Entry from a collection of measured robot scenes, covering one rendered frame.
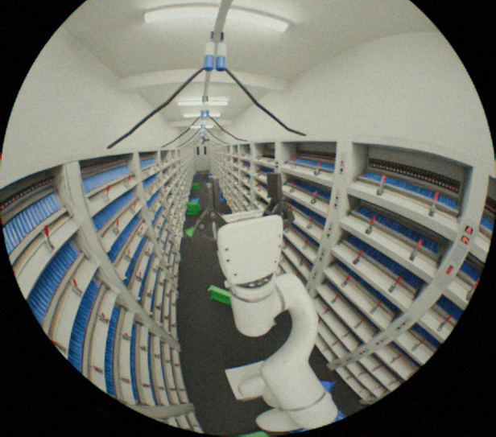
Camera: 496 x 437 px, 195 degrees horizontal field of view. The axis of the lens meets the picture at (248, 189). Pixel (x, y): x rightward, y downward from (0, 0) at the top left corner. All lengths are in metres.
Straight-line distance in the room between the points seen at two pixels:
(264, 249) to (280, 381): 0.25
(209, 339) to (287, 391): 1.49
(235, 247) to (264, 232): 0.05
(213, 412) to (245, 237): 1.68
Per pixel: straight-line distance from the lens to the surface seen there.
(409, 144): 0.70
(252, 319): 0.30
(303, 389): 0.34
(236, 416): 1.73
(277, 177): 0.21
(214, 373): 1.70
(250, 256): 0.21
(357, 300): 1.04
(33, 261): 0.59
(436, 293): 0.84
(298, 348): 0.32
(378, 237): 0.82
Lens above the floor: 1.67
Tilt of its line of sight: 17 degrees down
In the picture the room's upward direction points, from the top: straight up
